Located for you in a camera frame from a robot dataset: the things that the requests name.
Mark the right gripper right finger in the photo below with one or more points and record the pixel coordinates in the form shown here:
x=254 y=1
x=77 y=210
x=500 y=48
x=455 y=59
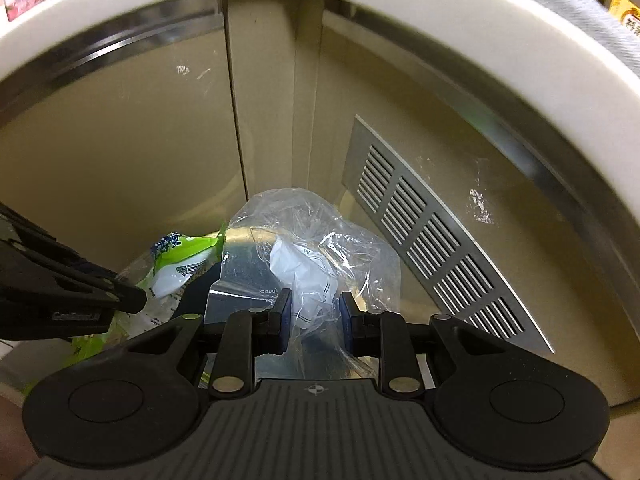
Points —
x=384 y=336

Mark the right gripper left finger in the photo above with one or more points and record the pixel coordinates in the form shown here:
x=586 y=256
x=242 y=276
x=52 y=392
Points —
x=248 y=334

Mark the green plastic packaging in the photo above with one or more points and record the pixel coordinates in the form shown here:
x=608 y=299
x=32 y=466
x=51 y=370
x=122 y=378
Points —
x=163 y=273

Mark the white tissue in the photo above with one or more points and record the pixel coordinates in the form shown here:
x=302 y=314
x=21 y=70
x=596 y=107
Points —
x=310 y=277

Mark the large amber oil jug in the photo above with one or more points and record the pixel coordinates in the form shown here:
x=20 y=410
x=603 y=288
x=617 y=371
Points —
x=626 y=12

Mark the metal cabinet vent grille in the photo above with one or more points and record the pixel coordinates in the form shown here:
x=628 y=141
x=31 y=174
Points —
x=443 y=256

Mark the clear plastic bag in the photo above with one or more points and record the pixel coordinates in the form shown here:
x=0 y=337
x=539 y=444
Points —
x=292 y=238

